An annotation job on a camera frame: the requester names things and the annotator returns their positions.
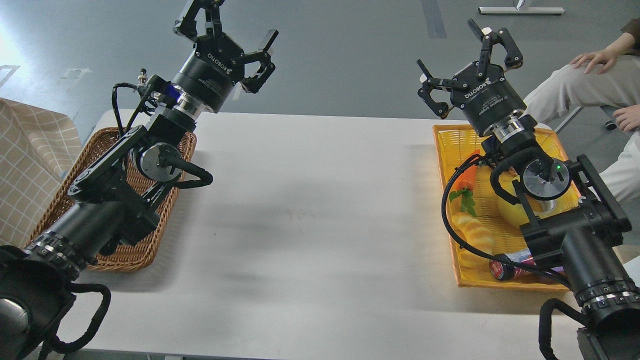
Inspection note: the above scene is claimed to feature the yellow tape roll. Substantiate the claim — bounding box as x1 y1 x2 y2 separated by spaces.
497 177 563 228

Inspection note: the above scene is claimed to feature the beige checkered cloth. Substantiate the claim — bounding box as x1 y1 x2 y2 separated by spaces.
0 98 83 248

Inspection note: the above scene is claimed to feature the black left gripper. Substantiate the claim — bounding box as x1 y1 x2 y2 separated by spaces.
172 0 279 114

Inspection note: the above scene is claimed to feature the brown wicker basket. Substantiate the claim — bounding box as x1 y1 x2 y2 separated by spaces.
25 127 179 272

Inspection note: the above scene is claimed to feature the person in beige trousers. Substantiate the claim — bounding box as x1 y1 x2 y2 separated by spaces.
524 18 640 202

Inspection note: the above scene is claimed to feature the person's lower hand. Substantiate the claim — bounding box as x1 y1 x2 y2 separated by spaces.
612 104 640 133

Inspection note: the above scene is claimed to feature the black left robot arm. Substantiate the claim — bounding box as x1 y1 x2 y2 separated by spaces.
1 0 279 360

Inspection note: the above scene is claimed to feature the yellow plastic basket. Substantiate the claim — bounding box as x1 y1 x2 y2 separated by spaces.
432 124 567 292

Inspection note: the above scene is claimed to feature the small dark red-labelled jar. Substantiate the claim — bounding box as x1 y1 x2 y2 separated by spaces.
489 248 535 281

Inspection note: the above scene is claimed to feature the person's upper hand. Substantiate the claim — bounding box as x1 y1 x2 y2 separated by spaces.
569 49 619 75

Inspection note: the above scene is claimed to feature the purple foam block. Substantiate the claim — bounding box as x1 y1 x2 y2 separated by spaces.
546 266 566 278

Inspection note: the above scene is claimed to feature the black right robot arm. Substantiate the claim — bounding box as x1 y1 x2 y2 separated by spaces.
417 19 639 360

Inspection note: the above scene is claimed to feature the yellow toy croissant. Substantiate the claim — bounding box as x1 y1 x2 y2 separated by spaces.
451 212 495 268

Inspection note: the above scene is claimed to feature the white stand base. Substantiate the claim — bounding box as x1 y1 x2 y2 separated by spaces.
477 0 566 16

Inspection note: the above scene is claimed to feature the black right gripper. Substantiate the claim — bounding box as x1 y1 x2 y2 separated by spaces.
416 19 527 137

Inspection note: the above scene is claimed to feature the orange toy carrot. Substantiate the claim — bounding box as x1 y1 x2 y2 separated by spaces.
447 165 478 218

